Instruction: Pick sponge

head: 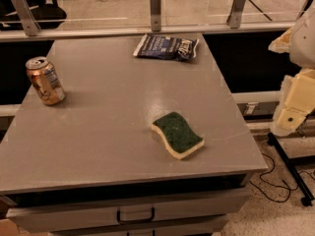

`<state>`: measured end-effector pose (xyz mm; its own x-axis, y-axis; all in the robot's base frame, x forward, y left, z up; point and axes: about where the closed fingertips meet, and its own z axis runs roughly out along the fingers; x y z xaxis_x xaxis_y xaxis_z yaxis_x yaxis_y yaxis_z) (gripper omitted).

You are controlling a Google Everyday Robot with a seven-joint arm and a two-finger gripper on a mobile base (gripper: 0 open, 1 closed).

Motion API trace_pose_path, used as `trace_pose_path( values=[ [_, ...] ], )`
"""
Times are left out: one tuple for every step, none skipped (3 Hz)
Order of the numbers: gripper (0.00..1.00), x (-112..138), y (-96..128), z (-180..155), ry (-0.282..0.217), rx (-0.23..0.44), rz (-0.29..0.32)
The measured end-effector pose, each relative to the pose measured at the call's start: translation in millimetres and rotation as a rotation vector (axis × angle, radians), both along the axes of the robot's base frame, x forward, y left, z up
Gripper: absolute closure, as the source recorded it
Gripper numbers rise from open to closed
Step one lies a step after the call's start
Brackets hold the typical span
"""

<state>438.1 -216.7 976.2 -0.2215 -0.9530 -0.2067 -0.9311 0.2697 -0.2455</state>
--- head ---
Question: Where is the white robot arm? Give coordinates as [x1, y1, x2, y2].
[268, 7, 315, 137]

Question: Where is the green and yellow sponge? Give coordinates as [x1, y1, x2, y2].
[152, 112, 205, 160]

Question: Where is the dark blue snack bag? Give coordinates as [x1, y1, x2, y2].
[133, 34, 199, 61]

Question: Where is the grey drawer cabinet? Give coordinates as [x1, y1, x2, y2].
[0, 174, 255, 236]

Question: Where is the gold soda can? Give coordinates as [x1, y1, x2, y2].
[26, 56, 65, 105]

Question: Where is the white horizontal railing bar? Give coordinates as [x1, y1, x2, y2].
[0, 22, 294, 42]

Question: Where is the black floor stand leg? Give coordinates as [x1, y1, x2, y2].
[268, 133, 315, 207]

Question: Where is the black office chair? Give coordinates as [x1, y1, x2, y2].
[0, 0, 67, 31]

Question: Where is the black drawer handle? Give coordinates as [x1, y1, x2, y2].
[116, 207, 156, 225]

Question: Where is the middle metal railing bracket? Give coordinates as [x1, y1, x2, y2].
[150, 0, 161, 31]

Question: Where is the metal railing bracket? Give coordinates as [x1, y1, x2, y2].
[226, 0, 246, 29]
[150, 0, 161, 31]
[11, 0, 40, 36]

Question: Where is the right metal railing bracket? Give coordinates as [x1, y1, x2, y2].
[226, 0, 246, 29]

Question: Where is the left metal railing bracket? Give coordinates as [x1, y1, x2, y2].
[11, 0, 40, 36]

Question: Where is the black floor cable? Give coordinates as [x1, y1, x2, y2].
[249, 152, 315, 204]

